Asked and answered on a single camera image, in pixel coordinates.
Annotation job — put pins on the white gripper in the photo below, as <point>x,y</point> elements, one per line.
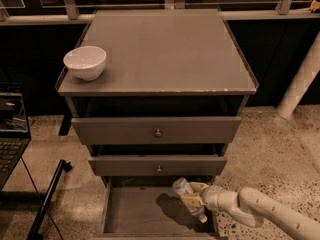
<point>211,197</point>

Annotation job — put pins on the blue plastic bottle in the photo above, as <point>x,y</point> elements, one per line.
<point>181,187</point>

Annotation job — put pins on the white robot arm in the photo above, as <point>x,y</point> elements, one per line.
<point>251,207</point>

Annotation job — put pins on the bottom grey drawer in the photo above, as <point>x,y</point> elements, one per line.
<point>147,208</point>

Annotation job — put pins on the grey drawer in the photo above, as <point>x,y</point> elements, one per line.
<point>156,130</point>
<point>157,165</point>
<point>147,208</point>

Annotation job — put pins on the middle grey drawer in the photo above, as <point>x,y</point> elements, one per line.
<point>157,165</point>

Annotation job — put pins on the grey drawer cabinet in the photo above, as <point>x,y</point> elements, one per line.
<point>161,63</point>

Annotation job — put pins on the top grey drawer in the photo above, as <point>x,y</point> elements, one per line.
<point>156,130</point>

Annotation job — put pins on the black stand leg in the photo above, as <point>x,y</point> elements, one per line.
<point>46,200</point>

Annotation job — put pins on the white ceramic bowl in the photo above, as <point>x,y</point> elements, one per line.
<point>86,62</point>

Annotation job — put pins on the white pillar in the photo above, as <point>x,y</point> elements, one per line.
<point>307,72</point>

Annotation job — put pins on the black laptop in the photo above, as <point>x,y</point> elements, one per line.
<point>14,128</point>

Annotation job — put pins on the metal window railing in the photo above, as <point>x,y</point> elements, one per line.
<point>25,12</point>

